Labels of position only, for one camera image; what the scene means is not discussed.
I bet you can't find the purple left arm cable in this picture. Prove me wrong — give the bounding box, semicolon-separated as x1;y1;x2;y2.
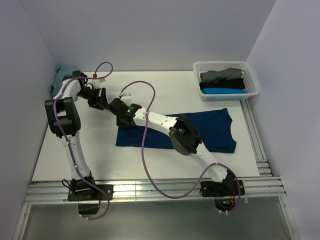
53;61;114;221

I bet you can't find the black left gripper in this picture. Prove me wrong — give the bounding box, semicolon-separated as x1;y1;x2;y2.
77;87;108;111

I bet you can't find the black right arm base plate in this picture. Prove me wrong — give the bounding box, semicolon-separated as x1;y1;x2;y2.
199;177;245;212

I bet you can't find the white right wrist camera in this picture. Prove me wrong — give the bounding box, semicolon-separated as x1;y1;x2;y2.
119;93;132;105

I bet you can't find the aluminium frame rail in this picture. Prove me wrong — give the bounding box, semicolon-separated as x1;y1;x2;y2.
13;100;301;240

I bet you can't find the black rolled t shirt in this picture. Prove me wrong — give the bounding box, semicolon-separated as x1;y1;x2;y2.
199;78;245;90

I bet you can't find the grey rolled t shirt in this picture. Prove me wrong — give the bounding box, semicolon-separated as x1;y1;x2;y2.
199;67;244;83

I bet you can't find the dark blue t shirt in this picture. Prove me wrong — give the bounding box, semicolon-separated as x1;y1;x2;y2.
115;108;237;154

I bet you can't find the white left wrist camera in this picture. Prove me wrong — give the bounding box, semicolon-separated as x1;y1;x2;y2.
91;78;106;89

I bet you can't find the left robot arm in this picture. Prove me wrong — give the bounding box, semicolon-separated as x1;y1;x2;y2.
44;70;109;200

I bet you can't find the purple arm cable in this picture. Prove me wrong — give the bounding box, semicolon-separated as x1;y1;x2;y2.
53;61;114;221
119;81;242;214

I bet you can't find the white plastic basket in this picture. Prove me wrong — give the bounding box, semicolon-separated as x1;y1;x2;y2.
193;61;260;102

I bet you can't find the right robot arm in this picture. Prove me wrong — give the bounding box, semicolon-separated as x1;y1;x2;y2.
109;98;241;199

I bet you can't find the light blue rolled t shirt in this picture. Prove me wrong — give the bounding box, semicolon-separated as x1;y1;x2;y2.
202;88;247;95

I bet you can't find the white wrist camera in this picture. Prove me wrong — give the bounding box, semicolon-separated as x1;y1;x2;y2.
119;93;132;105
91;78;106;89

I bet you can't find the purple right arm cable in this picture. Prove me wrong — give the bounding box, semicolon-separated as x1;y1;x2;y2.
119;81;242;214

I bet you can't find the pale teal t shirt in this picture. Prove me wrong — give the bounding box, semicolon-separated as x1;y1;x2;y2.
50;64;80;99

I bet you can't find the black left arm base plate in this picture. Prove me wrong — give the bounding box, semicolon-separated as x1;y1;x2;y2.
67;188;107;215

